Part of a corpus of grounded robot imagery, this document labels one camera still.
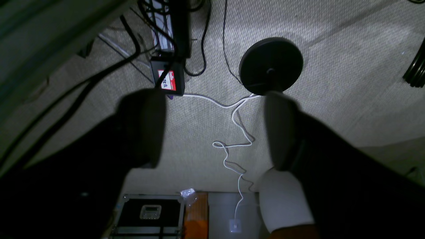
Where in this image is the black round stand base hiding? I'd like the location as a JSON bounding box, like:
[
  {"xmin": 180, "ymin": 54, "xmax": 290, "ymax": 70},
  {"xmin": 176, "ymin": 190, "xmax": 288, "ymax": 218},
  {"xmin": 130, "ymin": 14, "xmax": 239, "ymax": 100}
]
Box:
[{"xmin": 239, "ymin": 37, "xmax": 304, "ymax": 96}]

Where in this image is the black power adapter red label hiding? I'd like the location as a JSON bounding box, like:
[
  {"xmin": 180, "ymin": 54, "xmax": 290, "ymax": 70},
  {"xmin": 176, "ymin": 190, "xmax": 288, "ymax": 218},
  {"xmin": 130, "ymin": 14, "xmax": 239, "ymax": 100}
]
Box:
[{"xmin": 150, "ymin": 56, "xmax": 185, "ymax": 96}]

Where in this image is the black aluminium flight case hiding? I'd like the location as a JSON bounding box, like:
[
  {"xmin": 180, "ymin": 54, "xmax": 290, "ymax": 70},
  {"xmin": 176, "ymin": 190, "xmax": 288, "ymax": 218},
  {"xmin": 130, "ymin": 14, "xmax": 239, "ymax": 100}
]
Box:
[{"xmin": 109, "ymin": 194, "xmax": 185, "ymax": 239}]

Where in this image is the white cable on floor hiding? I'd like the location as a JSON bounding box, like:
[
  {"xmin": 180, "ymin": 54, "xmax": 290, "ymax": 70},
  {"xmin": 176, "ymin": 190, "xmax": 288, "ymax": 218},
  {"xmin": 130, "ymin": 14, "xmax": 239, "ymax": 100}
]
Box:
[{"xmin": 182, "ymin": 94, "xmax": 260, "ymax": 229}]

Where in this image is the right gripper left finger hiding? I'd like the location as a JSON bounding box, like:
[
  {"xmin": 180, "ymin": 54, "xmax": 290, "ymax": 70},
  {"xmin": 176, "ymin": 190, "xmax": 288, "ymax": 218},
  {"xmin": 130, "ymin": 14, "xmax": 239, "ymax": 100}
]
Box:
[{"xmin": 116, "ymin": 88, "xmax": 166, "ymax": 169}]

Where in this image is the black cable on floor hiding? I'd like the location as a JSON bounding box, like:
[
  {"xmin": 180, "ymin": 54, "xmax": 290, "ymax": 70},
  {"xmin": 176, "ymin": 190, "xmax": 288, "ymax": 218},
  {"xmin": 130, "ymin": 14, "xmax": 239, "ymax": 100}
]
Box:
[{"xmin": 183, "ymin": 0, "xmax": 212, "ymax": 77}]

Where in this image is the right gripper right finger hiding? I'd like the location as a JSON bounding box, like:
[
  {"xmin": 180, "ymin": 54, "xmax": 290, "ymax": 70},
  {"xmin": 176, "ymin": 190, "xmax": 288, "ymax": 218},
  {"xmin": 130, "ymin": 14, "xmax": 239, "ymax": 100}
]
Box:
[{"xmin": 264, "ymin": 91, "xmax": 309, "ymax": 171}]

